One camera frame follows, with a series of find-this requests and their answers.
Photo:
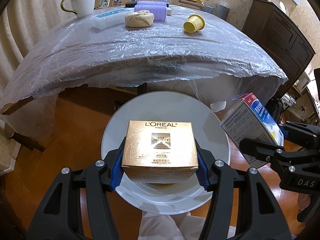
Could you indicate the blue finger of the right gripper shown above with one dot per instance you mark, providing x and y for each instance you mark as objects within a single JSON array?
[
  {"x": 262, "y": 151},
  {"x": 294, "y": 130}
]

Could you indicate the grey speaker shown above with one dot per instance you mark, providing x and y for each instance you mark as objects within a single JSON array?
[{"x": 222, "y": 11}]

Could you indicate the red blue medicine box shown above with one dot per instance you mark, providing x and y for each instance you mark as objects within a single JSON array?
[{"x": 248, "y": 118}]

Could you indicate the beige curtain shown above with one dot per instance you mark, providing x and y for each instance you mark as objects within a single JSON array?
[{"x": 23, "y": 24}]

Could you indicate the small blue grey box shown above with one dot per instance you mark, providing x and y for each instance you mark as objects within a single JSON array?
[{"x": 208, "y": 9}]

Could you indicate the photo frame left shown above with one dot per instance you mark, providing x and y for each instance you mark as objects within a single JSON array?
[{"x": 104, "y": 3}]

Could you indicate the beige paper ball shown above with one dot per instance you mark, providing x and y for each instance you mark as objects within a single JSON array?
[{"x": 139, "y": 19}]

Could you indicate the dental floss box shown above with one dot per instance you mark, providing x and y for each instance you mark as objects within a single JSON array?
[{"x": 109, "y": 19}]

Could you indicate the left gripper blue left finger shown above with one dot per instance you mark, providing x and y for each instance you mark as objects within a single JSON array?
[{"x": 59, "y": 213}]

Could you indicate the white medicine box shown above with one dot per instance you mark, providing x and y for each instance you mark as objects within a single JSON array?
[{"x": 169, "y": 11}]

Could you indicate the dark wooden cabinet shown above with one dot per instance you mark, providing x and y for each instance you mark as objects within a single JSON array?
[{"x": 276, "y": 33}]

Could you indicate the photo frame middle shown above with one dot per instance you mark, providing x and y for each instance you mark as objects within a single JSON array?
[{"x": 117, "y": 3}]

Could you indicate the clear plastic table cover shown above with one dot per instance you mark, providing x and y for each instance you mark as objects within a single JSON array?
[{"x": 213, "y": 64}]

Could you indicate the stack of books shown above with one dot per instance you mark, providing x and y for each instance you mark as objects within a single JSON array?
[{"x": 192, "y": 4}]

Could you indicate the dark blue phone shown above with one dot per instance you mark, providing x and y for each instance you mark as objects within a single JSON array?
[{"x": 130, "y": 4}]

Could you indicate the purple hair roller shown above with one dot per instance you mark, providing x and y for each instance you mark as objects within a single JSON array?
[{"x": 157, "y": 8}]

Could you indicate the gold L'Oreal box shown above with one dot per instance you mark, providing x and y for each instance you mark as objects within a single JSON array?
[{"x": 159, "y": 152}]

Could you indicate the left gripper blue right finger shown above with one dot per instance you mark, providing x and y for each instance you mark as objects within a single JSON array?
[{"x": 259, "y": 214}]

